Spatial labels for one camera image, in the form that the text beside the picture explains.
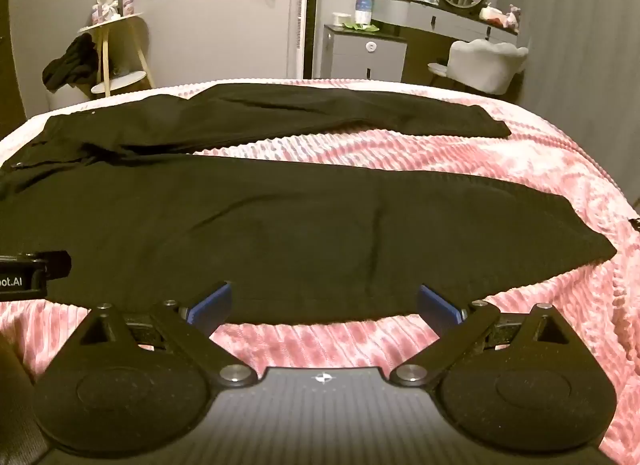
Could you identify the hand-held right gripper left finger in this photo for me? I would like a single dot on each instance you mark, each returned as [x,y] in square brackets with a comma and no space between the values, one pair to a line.
[215,305]

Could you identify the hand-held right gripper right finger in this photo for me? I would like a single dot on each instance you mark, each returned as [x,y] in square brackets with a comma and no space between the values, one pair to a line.
[437,306]

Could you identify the black pants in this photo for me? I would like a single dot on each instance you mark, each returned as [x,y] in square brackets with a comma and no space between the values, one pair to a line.
[250,220]

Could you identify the pink ribbed blanket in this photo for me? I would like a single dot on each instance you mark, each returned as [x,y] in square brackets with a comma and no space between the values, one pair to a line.
[550,170]

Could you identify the dark clothes pile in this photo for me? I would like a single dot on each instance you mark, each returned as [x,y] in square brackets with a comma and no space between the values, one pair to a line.
[70,65]

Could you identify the round white side table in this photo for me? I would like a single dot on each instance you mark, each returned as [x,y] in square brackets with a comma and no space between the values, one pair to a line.
[122,80]

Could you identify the white shell-back chair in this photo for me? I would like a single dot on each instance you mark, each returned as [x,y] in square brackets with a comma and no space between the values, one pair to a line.
[487,65]

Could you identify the grey small cabinet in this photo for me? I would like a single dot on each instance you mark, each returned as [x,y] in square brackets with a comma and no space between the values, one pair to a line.
[360,57]

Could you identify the grey dressing table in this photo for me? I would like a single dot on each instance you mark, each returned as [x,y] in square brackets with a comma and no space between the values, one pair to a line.
[450,20]

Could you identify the green leaf-shaped tray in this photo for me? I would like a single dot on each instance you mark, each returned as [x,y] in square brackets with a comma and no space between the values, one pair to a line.
[362,27]

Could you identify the white tower fan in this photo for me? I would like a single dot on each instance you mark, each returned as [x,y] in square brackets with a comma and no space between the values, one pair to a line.
[302,20]

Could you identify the pink plush toy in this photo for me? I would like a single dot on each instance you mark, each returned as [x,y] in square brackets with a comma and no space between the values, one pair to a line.
[512,15]

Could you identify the white round container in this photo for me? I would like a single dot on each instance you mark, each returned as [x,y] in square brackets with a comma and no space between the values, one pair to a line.
[344,19]

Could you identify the blue white bottle pack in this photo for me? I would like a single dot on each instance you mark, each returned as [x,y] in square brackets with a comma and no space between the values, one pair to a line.
[365,10]

